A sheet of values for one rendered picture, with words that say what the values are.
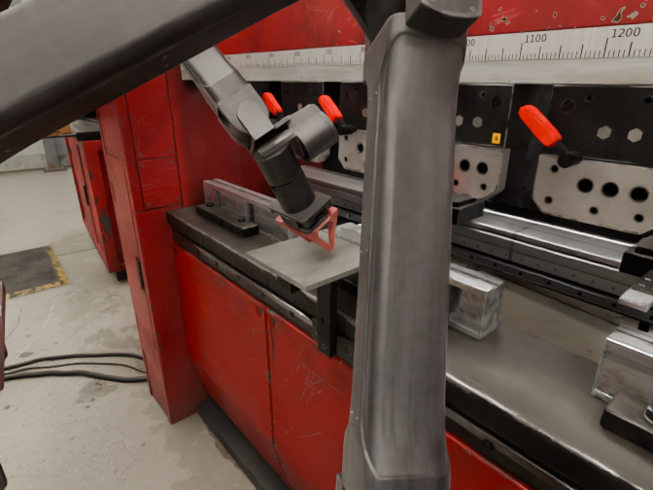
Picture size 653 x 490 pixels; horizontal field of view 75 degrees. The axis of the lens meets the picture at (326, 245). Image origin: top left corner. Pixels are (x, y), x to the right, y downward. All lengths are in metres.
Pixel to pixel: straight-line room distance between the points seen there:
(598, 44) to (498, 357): 0.46
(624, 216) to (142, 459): 1.68
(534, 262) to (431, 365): 0.73
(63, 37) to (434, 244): 0.24
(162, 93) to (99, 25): 1.21
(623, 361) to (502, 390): 0.16
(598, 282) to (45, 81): 0.90
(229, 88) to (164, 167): 0.89
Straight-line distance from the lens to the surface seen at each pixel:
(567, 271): 0.97
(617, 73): 0.62
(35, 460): 2.03
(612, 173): 0.62
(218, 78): 0.66
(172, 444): 1.87
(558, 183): 0.64
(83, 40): 0.29
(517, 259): 1.01
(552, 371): 0.77
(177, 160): 1.53
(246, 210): 1.28
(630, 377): 0.71
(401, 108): 0.29
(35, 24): 0.30
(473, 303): 0.77
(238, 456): 1.71
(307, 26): 0.96
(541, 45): 0.65
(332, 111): 0.84
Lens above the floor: 1.30
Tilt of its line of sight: 22 degrees down
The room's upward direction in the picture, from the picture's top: straight up
